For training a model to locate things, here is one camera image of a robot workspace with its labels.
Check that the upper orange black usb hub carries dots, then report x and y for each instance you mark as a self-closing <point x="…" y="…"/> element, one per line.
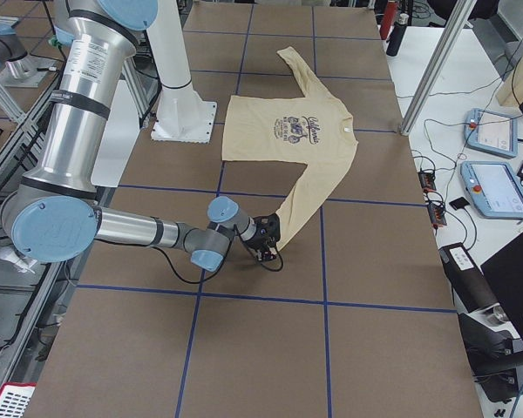
<point x="427" y="181"/>

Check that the black monitor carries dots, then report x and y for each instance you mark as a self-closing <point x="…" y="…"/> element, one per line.
<point x="504" y="275"/>

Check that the blue teach pendant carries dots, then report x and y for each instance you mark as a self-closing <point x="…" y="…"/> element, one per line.
<point x="491" y="132"/>
<point x="493" y="188"/>

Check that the red white basket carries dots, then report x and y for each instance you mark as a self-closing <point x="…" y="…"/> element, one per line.
<point x="15" y="398"/>

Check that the aluminium frame post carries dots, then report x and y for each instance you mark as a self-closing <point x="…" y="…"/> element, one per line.
<point x="455" y="24"/>

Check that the lower orange black usb hub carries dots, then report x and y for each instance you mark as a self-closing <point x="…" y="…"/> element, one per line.
<point x="436" y="213"/>

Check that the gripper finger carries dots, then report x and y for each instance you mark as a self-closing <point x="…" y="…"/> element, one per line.
<point x="265" y="255"/>

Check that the lower blue teach pendant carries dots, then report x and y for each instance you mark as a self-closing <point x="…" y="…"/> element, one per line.
<point x="493" y="188"/>

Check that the black water bottle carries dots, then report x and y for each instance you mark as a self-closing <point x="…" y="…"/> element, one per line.
<point x="397" y="35"/>

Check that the orange black usb hub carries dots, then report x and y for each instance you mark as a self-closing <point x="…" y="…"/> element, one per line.
<point x="427" y="181"/>
<point x="436" y="213"/>

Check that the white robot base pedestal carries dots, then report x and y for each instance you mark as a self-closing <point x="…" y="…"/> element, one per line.
<point x="182" y="115"/>

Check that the beige long sleeve graphic shirt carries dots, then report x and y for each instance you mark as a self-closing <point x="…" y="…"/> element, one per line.
<point x="315" y="129"/>

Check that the upper blue teach pendant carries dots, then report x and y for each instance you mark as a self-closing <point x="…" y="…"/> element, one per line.
<point x="491" y="132"/>

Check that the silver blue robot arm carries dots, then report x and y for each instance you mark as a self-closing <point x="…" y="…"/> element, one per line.
<point x="53" y="216"/>

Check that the black labelled box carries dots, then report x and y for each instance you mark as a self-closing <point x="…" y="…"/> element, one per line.
<point x="466" y="278"/>

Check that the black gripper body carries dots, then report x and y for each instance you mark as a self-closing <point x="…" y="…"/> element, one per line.
<point x="270" y="226"/>

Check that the red water bottle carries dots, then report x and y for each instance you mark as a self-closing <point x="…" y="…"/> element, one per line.
<point x="390" y="11"/>

